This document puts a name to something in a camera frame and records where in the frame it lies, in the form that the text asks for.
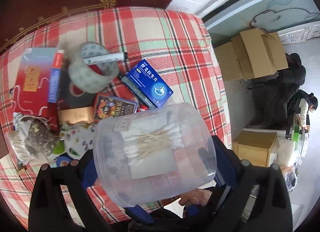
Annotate clear plastic round container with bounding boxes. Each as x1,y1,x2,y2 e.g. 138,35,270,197
93,102,217,208

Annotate operator hand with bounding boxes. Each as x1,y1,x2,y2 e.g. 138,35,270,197
178,188,212,206

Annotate blue tape roll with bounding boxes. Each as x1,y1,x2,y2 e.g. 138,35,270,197
55,153,73,167

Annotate herb sachet bag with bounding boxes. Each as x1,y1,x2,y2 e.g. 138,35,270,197
18,115,60,158

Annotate floral white pouch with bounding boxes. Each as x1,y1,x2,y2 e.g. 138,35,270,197
59,123,97,160

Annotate bag of cotton swabs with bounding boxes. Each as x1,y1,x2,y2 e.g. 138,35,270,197
8,130,34,165

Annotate person in background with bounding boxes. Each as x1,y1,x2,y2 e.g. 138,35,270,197
287,89,318,129

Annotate gold cardboard box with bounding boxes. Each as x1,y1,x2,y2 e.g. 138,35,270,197
57,107,95,125

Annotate black tape roll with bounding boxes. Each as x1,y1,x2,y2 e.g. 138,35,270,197
57,70,95,110

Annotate large red gift box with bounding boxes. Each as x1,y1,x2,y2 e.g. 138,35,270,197
13,48,57,129

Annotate colourful card box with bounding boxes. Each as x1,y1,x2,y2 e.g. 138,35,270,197
93,93,138,122

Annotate blue red slim box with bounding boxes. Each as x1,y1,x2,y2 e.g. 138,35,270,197
48,50,65,103

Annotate clear patterned tape roll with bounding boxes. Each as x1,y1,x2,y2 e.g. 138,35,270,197
67,42,119,94

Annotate red card box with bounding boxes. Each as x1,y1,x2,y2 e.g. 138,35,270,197
137,104,149,112

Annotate cardboard boxes on floor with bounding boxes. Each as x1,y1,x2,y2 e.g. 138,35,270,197
214,28,288,81

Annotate blue medicine box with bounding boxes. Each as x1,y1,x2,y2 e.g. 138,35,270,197
125,59,174,108

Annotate white green marker pen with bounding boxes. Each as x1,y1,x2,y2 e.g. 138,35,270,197
84,53,127,65

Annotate red plaid tablecloth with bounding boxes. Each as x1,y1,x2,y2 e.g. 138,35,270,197
1,7,232,229

